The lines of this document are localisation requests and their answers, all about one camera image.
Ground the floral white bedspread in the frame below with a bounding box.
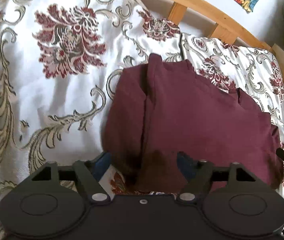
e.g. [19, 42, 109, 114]
[0, 0, 284, 239]

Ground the wooden bed frame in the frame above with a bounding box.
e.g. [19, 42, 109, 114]
[168, 0, 284, 81]

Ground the maroon small shirt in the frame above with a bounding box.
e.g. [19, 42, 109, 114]
[102, 54, 283, 193]

